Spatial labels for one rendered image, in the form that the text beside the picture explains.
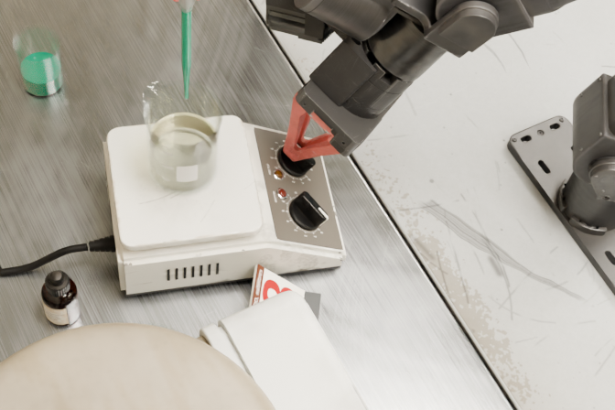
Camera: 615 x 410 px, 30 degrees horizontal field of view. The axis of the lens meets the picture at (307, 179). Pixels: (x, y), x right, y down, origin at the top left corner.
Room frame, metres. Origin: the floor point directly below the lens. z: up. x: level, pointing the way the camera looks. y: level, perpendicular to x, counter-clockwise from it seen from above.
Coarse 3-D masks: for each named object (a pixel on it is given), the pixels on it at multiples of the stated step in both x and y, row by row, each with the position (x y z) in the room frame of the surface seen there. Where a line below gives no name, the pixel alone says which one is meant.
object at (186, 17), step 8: (184, 16) 0.52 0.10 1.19; (184, 24) 0.52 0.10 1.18; (184, 32) 0.52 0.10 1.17; (184, 40) 0.52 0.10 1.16; (184, 48) 0.52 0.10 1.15; (184, 56) 0.52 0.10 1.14; (184, 64) 0.52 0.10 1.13; (184, 72) 0.52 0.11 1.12; (184, 80) 0.52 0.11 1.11; (184, 88) 0.52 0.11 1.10; (184, 96) 0.52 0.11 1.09
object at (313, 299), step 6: (264, 270) 0.46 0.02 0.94; (276, 276) 0.46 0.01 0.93; (288, 282) 0.47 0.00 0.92; (252, 288) 0.44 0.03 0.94; (300, 288) 0.47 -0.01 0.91; (252, 294) 0.44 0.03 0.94; (300, 294) 0.46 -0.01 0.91; (306, 294) 0.46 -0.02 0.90; (312, 294) 0.46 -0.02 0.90; (318, 294) 0.47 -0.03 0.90; (252, 300) 0.43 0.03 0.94; (306, 300) 0.46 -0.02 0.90; (312, 300) 0.46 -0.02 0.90; (318, 300) 0.46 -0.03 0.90; (312, 306) 0.45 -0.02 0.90; (318, 306) 0.45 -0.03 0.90; (318, 312) 0.45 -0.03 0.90
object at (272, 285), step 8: (264, 272) 0.46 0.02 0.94; (264, 280) 0.45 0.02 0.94; (272, 280) 0.46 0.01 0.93; (280, 280) 0.46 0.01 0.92; (264, 288) 0.45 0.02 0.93; (272, 288) 0.45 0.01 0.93; (280, 288) 0.45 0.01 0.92; (288, 288) 0.46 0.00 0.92; (296, 288) 0.46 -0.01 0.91; (264, 296) 0.44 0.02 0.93; (272, 296) 0.44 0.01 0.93
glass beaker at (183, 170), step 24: (144, 96) 0.53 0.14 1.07; (168, 96) 0.54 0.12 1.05; (192, 96) 0.55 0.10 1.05; (216, 96) 0.54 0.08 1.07; (144, 120) 0.51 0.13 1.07; (216, 120) 0.53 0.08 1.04; (168, 144) 0.49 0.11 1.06; (192, 144) 0.49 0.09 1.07; (216, 144) 0.51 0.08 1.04; (168, 168) 0.49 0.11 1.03; (192, 168) 0.49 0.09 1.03; (216, 168) 0.51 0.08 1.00; (168, 192) 0.49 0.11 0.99; (192, 192) 0.49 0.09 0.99
